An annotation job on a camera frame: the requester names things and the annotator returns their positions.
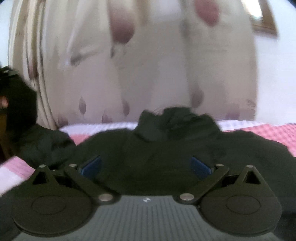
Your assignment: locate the brown wooden window frame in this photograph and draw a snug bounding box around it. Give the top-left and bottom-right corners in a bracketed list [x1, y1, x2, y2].
[241, 0, 278, 36]

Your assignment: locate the black large garment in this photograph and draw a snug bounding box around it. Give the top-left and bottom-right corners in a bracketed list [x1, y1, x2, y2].
[1, 108, 295, 240]

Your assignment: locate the pink white checkered bedsheet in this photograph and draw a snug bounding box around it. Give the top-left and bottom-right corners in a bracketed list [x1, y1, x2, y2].
[1, 120, 295, 195]

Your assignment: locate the cream leaf-print curtain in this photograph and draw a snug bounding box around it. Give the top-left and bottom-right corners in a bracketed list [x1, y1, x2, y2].
[9, 1, 257, 129]

